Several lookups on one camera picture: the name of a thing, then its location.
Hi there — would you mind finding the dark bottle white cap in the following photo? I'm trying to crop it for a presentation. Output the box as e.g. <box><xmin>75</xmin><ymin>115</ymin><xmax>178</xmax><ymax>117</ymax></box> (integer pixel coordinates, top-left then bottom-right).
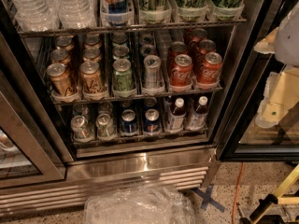
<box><xmin>186</xmin><ymin>96</ymin><xmax>208</xmax><ymax>131</ymax></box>
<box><xmin>166</xmin><ymin>98</ymin><xmax>186</xmax><ymax>130</ymax></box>

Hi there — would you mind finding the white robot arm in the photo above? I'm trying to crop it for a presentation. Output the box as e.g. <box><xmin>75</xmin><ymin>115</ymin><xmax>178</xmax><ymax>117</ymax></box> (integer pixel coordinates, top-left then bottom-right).
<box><xmin>254</xmin><ymin>2</ymin><xmax>299</xmax><ymax>67</ymax></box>

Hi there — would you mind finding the steel fridge base grille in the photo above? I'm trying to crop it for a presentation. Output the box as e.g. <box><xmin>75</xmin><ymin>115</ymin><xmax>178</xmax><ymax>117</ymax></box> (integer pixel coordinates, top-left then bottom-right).
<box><xmin>0</xmin><ymin>147</ymin><xmax>221</xmax><ymax>217</ymax></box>

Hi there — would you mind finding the open glass fridge door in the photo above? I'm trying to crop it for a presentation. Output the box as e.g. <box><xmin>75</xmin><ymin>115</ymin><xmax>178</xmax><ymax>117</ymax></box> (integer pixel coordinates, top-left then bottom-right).
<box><xmin>216</xmin><ymin>0</ymin><xmax>299</xmax><ymax>162</ymax></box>

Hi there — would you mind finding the clear water bottle right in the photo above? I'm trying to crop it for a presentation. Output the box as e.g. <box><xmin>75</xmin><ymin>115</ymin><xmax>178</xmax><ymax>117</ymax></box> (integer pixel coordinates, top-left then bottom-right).
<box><xmin>59</xmin><ymin>0</ymin><xmax>97</xmax><ymax>29</ymax></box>

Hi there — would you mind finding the clear water bottle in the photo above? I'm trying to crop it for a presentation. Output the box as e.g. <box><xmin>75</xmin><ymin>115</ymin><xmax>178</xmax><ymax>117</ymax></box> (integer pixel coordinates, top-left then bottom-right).
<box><xmin>12</xmin><ymin>0</ymin><xmax>59</xmax><ymax>32</ymax></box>
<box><xmin>59</xmin><ymin>0</ymin><xmax>97</xmax><ymax>29</ymax></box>

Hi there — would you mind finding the left glass fridge door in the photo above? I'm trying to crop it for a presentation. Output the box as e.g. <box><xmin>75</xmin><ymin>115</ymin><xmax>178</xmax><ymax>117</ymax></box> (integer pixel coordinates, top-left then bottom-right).
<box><xmin>0</xmin><ymin>72</ymin><xmax>65</xmax><ymax>189</ymax></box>

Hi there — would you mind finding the clear water bottle left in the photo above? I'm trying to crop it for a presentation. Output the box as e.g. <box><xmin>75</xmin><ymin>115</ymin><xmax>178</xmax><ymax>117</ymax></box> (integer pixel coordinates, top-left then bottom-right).
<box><xmin>12</xmin><ymin>0</ymin><xmax>59</xmax><ymax>32</ymax></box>

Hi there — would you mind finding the blue cola can right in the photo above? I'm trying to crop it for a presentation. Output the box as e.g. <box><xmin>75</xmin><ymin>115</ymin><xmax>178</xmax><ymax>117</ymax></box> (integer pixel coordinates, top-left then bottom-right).
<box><xmin>144</xmin><ymin>109</ymin><xmax>160</xmax><ymax>133</ymax></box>

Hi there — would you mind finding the blue cola can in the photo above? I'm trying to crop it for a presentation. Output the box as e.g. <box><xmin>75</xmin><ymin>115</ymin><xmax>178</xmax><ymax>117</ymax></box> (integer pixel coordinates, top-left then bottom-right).
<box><xmin>144</xmin><ymin>109</ymin><xmax>160</xmax><ymax>133</ymax></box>
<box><xmin>121</xmin><ymin>109</ymin><xmax>137</xmax><ymax>133</ymax></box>

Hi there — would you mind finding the silver slim can front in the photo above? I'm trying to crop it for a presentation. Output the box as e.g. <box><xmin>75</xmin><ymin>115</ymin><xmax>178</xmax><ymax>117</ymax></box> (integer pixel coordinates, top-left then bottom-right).
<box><xmin>144</xmin><ymin>55</ymin><xmax>161</xmax><ymax>89</ymax></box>

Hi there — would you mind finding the blue cola can left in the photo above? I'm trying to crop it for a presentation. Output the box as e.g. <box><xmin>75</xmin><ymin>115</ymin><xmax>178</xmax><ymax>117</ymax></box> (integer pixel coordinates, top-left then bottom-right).
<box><xmin>121</xmin><ymin>109</ymin><xmax>137</xmax><ymax>133</ymax></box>

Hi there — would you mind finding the green can front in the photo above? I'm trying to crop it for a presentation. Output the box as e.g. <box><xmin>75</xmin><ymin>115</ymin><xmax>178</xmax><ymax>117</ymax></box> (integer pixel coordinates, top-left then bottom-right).
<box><xmin>113</xmin><ymin>59</ymin><xmax>135</xmax><ymax>91</ymax></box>

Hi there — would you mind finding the red cola can front left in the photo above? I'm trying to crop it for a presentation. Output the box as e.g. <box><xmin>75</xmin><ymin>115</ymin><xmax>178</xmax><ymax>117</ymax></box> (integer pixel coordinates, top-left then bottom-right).
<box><xmin>170</xmin><ymin>54</ymin><xmax>192</xmax><ymax>87</ymax></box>

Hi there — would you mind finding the red cola can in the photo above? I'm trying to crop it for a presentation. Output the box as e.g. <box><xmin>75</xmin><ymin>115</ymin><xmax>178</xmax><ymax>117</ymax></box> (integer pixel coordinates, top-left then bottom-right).
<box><xmin>194</xmin><ymin>39</ymin><xmax>216</xmax><ymax>64</ymax></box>
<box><xmin>197</xmin><ymin>52</ymin><xmax>222</xmax><ymax>84</ymax></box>
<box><xmin>167</xmin><ymin>41</ymin><xmax>188</xmax><ymax>76</ymax></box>
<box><xmin>170</xmin><ymin>54</ymin><xmax>192</xmax><ymax>87</ymax></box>
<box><xmin>186</xmin><ymin>28</ymin><xmax>207</xmax><ymax>48</ymax></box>

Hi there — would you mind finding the red cola can middle left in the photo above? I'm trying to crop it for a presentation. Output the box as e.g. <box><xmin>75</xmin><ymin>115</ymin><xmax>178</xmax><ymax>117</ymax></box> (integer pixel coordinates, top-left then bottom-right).
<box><xmin>167</xmin><ymin>41</ymin><xmax>188</xmax><ymax>76</ymax></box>

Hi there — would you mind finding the red cola can front right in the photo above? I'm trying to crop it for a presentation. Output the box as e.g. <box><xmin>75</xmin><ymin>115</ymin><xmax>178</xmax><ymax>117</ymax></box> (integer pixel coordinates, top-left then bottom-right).
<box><xmin>197</xmin><ymin>52</ymin><xmax>222</xmax><ymax>84</ymax></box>

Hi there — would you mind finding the tan can front right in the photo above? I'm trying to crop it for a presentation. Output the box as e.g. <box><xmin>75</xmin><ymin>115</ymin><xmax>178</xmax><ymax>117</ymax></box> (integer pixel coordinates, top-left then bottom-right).
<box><xmin>79</xmin><ymin>61</ymin><xmax>105</xmax><ymax>94</ymax></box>

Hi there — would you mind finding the silver can bottom left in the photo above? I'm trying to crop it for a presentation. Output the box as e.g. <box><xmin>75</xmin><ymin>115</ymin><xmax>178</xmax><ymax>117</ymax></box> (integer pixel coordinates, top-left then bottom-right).
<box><xmin>71</xmin><ymin>116</ymin><xmax>92</xmax><ymax>139</ymax></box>

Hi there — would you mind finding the red cola can middle right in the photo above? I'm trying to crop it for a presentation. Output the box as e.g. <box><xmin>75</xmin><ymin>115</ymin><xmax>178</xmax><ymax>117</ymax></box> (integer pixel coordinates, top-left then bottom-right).
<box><xmin>194</xmin><ymin>39</ymin><xmax>216</xmax><ymax>64</ymax></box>

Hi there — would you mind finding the red cola can back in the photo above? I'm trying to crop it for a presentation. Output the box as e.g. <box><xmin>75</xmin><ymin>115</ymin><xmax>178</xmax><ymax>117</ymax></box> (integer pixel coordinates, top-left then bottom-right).
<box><xmin>186</xmin><ymin>28</ymin><xmax>207</xmax><ymax>48</ymax></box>

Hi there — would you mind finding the gold can front left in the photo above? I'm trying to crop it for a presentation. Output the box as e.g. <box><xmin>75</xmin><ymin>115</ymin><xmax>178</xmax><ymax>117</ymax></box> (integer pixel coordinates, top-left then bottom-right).
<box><xmin>47</xmin><ymin>63</ymin><xmax>78</xmax><ymax>97</ymax></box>

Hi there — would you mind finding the clear plastic bag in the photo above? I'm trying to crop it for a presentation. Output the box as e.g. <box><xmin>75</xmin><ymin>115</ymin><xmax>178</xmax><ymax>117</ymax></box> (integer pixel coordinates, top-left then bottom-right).
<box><xmin>83</xmin><ymin>186</ymin><xmax>195</xmax><ymax>224</ymax></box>

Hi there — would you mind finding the blue tape cross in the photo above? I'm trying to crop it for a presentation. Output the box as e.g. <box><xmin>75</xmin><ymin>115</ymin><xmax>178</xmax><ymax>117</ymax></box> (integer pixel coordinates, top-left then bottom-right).
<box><xmin>192</xmin><ymin>184</ymin><xmax>225</xmax><ymax>213</ymax></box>

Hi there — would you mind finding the yellow black stand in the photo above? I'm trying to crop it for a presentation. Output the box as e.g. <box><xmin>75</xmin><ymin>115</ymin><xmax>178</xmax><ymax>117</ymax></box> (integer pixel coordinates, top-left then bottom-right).
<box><xmin>240</xmin><ymin>164</ymin><xmax>299</xmax><ymax>224</ymax></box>

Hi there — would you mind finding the orange cable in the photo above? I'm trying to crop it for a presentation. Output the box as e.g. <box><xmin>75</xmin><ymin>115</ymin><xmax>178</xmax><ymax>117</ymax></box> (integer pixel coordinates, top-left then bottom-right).
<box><xmin>231</xmin><ymin>161</ymin><xmax>246</xmax><ymax>224</ymax></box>

